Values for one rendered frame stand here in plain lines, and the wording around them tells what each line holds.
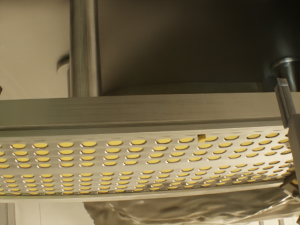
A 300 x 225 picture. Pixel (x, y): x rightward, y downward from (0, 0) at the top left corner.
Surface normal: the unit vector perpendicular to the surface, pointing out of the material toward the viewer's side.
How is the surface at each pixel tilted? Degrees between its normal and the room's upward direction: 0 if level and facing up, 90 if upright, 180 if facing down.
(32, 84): 0
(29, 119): 90
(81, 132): 90
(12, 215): 90
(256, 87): 92
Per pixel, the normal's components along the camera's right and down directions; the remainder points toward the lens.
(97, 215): -0.32, 0.30
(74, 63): -0.59, -0.26
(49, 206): 0.15, -0.40
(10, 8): 0.11, 0.92
